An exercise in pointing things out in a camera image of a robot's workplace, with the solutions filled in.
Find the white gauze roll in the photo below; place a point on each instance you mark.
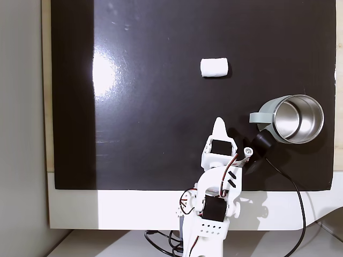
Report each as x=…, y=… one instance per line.
x=214, y=67

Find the black glossy mat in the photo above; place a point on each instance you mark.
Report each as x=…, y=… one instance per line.
x=160, y=134

